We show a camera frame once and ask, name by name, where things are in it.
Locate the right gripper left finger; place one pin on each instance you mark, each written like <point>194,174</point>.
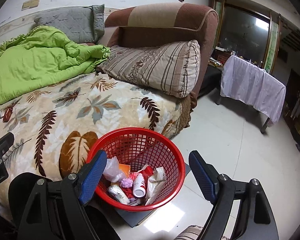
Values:
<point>78,188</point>

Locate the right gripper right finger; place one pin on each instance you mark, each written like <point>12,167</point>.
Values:
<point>216,188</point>

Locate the purple paper ball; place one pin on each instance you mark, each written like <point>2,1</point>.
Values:
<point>126,183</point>

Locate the clear plastic bag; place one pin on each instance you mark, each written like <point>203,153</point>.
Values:
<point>112,172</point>

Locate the white tube wrapper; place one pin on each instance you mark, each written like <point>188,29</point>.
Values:
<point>116,192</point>

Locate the white red bottle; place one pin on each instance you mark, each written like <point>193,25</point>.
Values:
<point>139,189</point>

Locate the leaf pattern fleece blanket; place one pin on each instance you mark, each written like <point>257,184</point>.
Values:
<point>56,126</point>

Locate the white crumpled wrapper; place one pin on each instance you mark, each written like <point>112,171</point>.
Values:
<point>155,184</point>

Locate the red plastic mesh basket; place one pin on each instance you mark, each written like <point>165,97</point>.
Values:
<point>137,147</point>

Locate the dark red cigarette box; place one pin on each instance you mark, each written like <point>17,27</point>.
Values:
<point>7,114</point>

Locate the table with white cloth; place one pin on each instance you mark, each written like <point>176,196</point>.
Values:
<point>253,86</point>

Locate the green comforter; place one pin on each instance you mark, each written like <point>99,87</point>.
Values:
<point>44,56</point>

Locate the striped brown pillow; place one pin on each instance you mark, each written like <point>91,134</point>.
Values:
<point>171,68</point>

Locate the grey quilted pillow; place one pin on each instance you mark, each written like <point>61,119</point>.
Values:
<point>80,24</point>

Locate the brown upholstered headboard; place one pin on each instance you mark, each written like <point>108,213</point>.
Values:
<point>154,25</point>

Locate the dark wooden window frame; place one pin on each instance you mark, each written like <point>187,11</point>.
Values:
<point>249,32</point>

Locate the beige wall switch plate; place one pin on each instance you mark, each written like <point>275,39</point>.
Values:
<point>30,4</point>

